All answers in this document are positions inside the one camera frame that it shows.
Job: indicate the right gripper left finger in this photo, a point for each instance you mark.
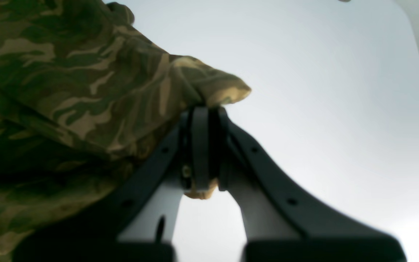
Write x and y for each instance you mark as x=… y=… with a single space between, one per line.
x=135 y=222

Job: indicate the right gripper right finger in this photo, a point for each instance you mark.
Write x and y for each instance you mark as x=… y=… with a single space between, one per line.
x=283 y=222

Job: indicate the camouflage t-shirt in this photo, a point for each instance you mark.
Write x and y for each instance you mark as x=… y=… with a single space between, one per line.
x=85 y=98

